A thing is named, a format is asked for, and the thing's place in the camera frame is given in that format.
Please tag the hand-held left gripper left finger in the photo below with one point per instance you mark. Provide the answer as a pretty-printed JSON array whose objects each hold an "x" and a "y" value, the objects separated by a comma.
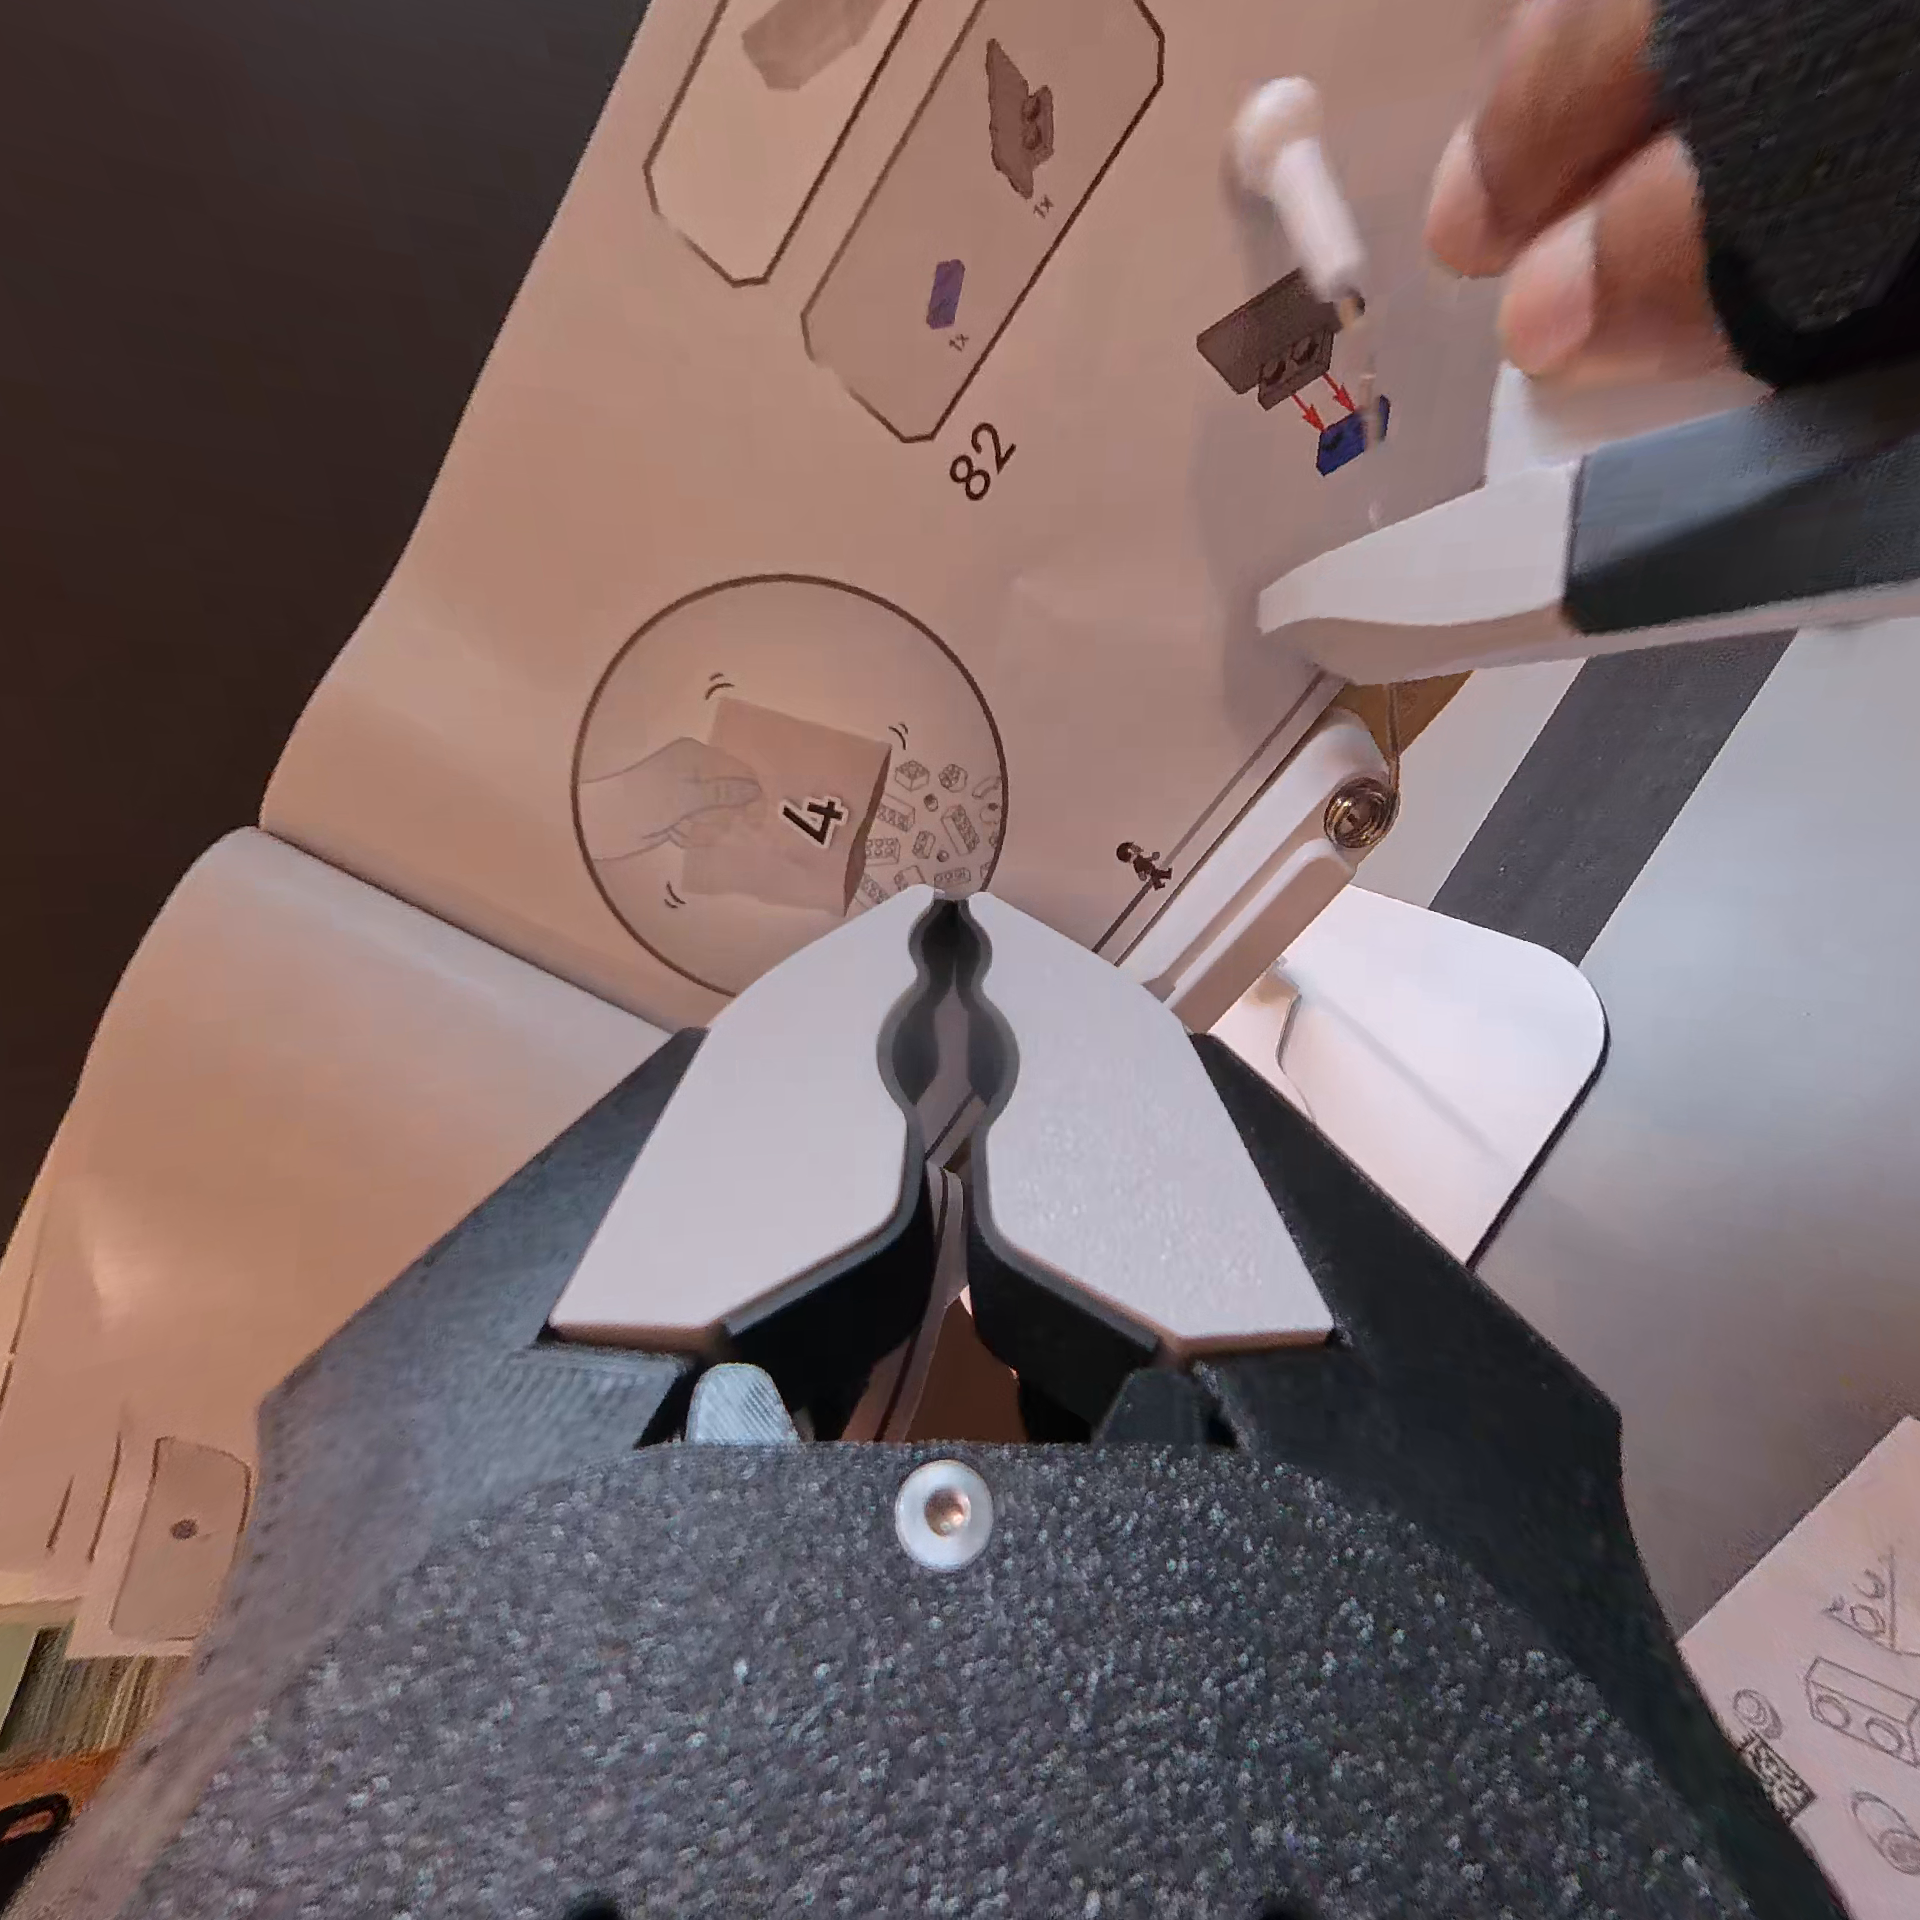
[{"x": 750, "y": 1185}]

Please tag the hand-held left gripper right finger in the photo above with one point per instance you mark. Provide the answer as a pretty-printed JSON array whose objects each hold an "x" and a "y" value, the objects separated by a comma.
[{"x": 1141, "y": 1185}]

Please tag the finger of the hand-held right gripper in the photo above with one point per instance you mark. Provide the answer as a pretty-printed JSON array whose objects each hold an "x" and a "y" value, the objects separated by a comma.
[{"x": 1441, "y": 578}]

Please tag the lego instruction booklet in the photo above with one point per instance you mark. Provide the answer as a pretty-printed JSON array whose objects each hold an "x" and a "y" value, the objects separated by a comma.
[{"x": 523, "y": 524}]

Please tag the printed white paper bag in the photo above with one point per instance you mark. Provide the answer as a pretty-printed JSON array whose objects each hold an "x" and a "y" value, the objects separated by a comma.
[{"x": 1829, "y": 1694}]

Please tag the person's right hand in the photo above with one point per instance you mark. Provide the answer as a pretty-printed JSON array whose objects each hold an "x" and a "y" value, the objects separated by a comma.
[{"x": 1590, "y": 196}]

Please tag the white booklet stand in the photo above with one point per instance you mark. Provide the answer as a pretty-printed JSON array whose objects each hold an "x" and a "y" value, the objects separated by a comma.
[{"x": 1425, "y": 1049}]

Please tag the black backdrop panel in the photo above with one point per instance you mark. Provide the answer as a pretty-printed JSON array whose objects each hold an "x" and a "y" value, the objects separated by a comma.
[{"x": 195, "y": 452}]

